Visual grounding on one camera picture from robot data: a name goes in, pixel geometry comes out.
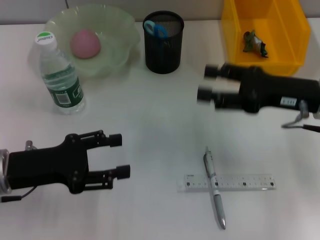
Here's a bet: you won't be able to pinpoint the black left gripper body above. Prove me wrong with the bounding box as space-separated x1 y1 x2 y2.
6 133 90 195

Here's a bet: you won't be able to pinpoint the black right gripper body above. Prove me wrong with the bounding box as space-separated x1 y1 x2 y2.
238 65 320 114

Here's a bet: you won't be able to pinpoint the green plastic wrapper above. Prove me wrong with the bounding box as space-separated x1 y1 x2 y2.
242 29 270 59

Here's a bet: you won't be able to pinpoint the clear green-label water bottle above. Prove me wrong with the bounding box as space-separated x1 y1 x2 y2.
34 31 86 116

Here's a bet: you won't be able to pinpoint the blue teal scissors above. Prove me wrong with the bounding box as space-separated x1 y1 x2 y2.
143 20 169 40

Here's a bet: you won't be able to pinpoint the pink peach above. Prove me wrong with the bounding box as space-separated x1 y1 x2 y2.
69 28 102 60

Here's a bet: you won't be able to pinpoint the black mesh pen holder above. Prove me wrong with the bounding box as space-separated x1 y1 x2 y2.
142 11 185 75

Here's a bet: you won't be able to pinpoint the clear plastic ruler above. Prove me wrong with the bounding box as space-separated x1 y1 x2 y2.
176 173 277 193

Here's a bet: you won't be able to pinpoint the pale green glass fruit plate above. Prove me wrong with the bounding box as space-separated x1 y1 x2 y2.
44 4 141 79

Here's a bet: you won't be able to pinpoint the grey silver pen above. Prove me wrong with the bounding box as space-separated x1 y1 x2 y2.
202 146 228 230

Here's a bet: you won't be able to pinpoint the silver connector stub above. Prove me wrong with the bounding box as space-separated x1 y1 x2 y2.
24 140 38 151

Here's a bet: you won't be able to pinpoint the yellow plastic bin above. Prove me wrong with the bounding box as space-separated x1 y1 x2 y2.
221 0 312 77

